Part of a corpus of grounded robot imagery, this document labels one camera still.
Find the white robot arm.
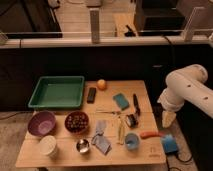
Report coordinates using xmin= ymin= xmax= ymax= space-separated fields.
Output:
xmin=157 ymin=64 xmax=213 ymax=128

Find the small metal bowl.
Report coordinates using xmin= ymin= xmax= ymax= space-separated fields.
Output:
xmin=76 ymin=139 xmax=90 ymax=154

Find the dark red patterned bowl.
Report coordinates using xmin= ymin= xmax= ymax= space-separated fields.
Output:
xmin=64 ymin=111 xmax=89 ymax=134

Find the purple bowl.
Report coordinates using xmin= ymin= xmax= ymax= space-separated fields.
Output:
xmin=28 ymin=111 xmax=56 ymax=137

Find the black round tape measure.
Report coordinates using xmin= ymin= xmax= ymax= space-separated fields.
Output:
xmin=125 ymin=114 xmax=138 ymax=128

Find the blue cup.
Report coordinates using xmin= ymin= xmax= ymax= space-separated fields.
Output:
xmin=124 ymin=133 xmax=140 ymax=150

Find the wooden table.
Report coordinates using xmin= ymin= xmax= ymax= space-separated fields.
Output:
xmin=16 ymin=80 xmax=166 ymax=168

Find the teal sponge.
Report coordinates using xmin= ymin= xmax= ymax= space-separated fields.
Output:
xmin=113 ymin=93 xmax=129 ymax=110

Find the metal fork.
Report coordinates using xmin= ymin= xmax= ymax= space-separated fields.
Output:
xmin=96 ymin=111 xmax=121 ymax=115

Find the grey blue cloth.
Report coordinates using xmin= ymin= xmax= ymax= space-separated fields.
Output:
xmin=91 ymin=120 xmax=111 ymax=155

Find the orange fruit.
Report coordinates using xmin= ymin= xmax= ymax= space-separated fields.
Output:
xmin=97 ymin=79 xmax=107 ymax=90

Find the black rectangular block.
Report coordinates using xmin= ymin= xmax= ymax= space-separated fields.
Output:
xmin=87 ymin=87 xmax=96 ymax=103

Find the green plastic tray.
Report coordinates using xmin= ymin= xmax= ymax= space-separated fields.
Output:
xmin=28 ymin=76 xmax=85 ymax=109

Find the white cup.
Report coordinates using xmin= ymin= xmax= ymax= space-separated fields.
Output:
xmin=39 ymin=135 xmax=58 ymax=157

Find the white vertical post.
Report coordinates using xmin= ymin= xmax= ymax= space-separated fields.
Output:
xmin=90 ymin=8 xmax=100 ymax=44

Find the white horizontal rail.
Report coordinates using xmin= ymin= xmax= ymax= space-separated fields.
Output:
xmin=0 ymin=35 xmax=213 ymax=49

